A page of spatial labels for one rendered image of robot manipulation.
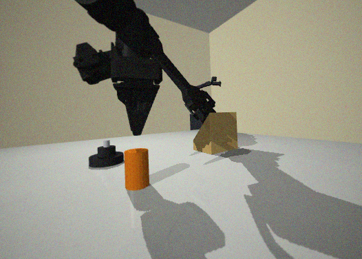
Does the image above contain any orange knob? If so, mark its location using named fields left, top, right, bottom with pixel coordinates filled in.
left=125, top=148, right=149, bottom=190

